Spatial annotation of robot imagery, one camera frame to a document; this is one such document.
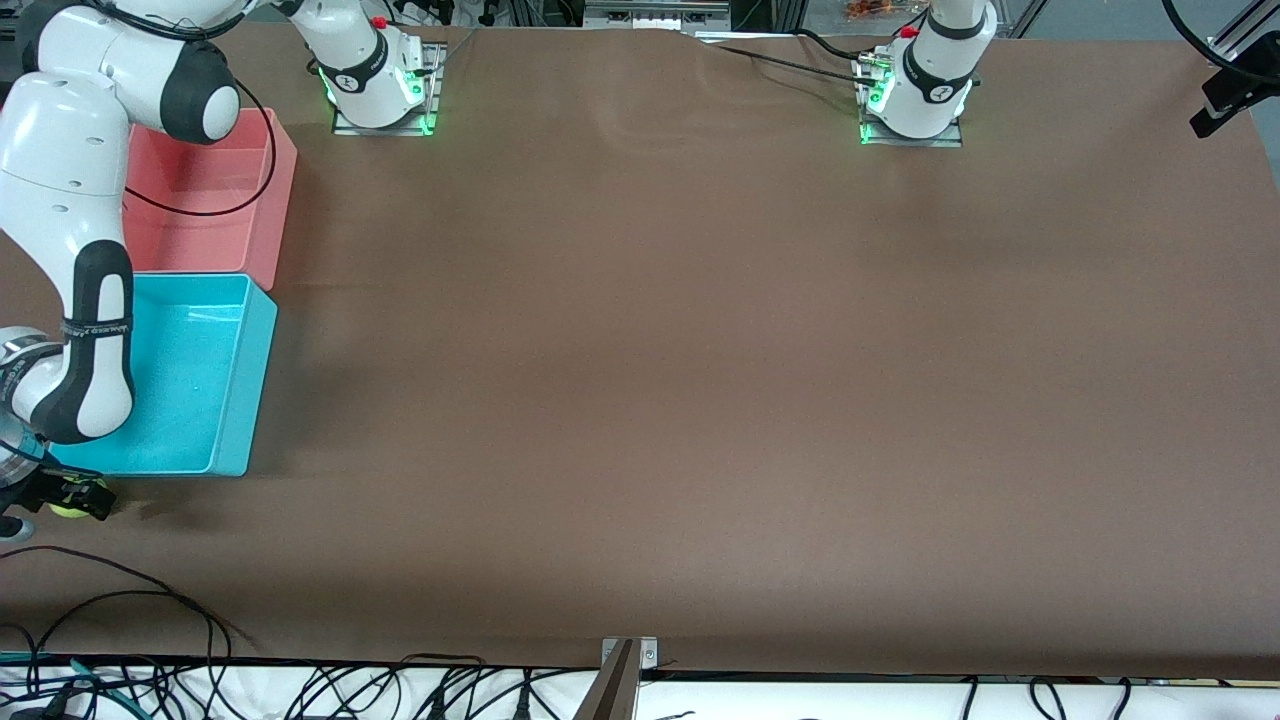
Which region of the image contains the grey power strip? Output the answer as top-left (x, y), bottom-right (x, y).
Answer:
top-left (585, 0), bottom-right (731, 31)

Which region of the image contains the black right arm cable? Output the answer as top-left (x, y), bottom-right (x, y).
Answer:
top-left (85, 0), bottom-right (278, 217)

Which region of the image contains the black base cable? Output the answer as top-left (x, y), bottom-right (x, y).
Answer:
top-left (700, 38), bottom-right (873, 85)

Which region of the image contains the aluminium extrusion with plate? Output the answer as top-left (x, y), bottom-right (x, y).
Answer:
top-left (1205, 0), bottom-right (1280, 67)

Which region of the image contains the teal cable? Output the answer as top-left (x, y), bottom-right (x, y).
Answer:
top-left (0, 650), bottom-right (136, 706)

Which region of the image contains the pink plastic bin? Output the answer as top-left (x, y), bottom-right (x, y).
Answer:
top-left (122, 107), bottom-right (298, 292)

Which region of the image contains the grey metal bracket plate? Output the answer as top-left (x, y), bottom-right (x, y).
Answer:
top-left (600, 636), bottom-right (659, 671)

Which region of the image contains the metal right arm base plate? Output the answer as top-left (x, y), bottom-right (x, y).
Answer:
top-left (332, 42), bottom-right (446, 137)

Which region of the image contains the metal support bar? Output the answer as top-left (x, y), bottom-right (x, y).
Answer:
top-left (572, 640), bottom-right (641, 720)

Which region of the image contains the blue plastic bin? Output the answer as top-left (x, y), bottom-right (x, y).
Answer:
top-left (45, 272), bottom-right (279, 477)

